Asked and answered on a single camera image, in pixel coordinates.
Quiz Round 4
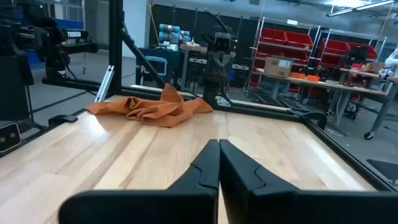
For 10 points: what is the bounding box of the cardboard box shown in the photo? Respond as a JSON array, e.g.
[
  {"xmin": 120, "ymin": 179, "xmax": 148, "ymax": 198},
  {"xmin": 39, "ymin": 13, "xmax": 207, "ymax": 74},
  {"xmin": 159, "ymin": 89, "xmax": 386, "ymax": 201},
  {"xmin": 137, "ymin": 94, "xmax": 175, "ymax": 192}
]
[{"xmin": 263, "ymin": 56, "xmax": 294, "ymax": 78}]

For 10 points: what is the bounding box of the black table-level camera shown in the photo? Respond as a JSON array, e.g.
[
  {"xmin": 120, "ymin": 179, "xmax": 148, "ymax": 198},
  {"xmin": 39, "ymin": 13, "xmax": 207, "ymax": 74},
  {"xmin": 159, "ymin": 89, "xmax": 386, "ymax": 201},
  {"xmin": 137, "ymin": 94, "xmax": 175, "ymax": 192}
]
[{"xmin": 0, "ymin": 122, "xmax": 22, "ymax": 154}]

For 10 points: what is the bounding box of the black aluminium table frame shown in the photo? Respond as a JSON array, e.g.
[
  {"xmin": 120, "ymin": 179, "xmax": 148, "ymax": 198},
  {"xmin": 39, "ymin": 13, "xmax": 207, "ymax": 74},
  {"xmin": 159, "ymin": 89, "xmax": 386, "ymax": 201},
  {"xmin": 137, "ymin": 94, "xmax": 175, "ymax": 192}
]
[{"xmin": 0, "ymin": 0, "xmax": 398, "ymax": 192}]

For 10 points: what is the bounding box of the long wooden workbench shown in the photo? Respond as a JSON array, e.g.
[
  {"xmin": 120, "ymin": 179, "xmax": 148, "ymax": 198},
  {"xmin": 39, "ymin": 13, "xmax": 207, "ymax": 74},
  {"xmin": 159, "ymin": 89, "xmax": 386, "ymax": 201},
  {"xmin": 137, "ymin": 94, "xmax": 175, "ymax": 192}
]
[{"xmin": 254, "ymin": 67, "xmax": 398, "ymax": 141}]

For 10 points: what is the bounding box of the black table clamp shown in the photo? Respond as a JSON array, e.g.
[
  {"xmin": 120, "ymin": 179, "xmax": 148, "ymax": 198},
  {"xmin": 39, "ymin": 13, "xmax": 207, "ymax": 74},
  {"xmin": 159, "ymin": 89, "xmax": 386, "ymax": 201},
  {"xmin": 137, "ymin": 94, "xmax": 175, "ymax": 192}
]
[
  {"xmin": 48, "ymin": 114, "xmax": 78, "ymax": 126},
  {"xmin": 300, "ymin": 111, "xmax": 328, "ymax": 131}
]

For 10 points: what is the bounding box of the metal rack with red bins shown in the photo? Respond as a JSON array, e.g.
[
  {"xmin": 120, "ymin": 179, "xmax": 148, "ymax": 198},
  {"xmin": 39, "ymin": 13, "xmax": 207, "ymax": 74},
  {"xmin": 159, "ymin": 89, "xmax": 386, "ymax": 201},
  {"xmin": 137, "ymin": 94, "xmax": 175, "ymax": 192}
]
[
  {"xmin": 317, "ymin": 28, "xmax": 388, "ymax": 70},
  {"xmin": 247, "ymin": 17, "xmax": 322, "ymax": 96}
]

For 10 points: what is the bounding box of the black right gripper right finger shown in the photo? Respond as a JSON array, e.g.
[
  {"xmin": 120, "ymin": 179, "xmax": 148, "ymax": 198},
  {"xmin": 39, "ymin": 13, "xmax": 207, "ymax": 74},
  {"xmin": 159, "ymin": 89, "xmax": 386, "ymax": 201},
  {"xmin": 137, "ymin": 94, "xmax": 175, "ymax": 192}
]
[{"xmin": 219, "ymin": 139, "xmax": 398, "ymax": 224}]

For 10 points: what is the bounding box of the ceiling light strip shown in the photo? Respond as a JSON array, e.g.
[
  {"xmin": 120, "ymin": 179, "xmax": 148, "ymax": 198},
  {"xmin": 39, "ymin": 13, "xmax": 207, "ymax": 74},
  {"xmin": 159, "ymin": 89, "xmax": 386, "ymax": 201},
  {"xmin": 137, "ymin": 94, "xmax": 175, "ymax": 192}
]
[{"xmin": 325, "ymin": 0, "xmax": 397, "ymax": 18}]

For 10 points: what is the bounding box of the person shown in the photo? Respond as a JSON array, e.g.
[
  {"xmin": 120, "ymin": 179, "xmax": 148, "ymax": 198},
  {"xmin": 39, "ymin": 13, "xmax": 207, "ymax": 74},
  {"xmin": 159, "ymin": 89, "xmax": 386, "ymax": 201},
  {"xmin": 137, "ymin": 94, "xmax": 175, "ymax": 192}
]
[{"xmin": 384, "ymin": 46, "xmax": 398, "ymax": 78}]

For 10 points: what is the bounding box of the thin yellow hanging cord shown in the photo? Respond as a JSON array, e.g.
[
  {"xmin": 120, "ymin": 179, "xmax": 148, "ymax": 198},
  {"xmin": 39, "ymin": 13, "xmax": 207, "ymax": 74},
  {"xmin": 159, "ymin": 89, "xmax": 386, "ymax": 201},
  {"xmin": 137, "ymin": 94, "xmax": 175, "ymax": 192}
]
[{"xmin": 148, "ymin": 1, "xmax": 160, "ymax": 47}]

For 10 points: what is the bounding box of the silver angle bracket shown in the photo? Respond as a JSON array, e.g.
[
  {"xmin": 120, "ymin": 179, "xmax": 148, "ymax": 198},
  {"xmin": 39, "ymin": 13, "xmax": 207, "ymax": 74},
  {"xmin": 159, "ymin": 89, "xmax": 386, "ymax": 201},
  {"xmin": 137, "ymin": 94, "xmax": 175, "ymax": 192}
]
[{"xmin": 94, "ymin": 64, "xmax": 115, "ymax": 103}]

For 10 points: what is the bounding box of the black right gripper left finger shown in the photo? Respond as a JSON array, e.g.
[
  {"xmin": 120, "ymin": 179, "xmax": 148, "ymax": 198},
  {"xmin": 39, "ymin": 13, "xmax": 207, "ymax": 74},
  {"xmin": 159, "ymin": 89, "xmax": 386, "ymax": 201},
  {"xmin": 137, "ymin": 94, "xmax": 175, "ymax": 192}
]
[{"xmin": 58, "ymin": 139, "xmax": 221, "ymax": 224}]

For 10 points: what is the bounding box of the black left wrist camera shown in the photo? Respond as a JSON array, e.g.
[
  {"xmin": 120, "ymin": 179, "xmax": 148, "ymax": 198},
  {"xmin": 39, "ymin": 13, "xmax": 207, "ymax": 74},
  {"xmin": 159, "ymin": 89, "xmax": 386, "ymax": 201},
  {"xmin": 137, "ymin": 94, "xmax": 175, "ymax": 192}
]
[{"xmin": 213, "ymin": 32, "xmax": 233, "ymax": 52}]

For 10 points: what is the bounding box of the orange cloth towel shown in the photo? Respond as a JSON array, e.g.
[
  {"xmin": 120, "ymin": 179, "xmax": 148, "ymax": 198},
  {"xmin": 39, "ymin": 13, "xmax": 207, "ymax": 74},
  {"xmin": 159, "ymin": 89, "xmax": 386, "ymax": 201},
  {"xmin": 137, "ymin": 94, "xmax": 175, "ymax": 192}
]
[{"xmin": 84, "ymin": 83, "xmax": 215, "ymax": 128}]

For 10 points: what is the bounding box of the dark blue workstation cart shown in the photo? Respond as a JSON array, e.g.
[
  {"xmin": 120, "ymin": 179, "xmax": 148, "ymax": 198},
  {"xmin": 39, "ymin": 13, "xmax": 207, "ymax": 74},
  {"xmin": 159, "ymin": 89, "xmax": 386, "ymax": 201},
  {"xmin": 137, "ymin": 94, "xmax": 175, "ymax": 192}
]
[{"xmin": 136, "ymin": 46, "xmax": 185, "ymax": 90}]

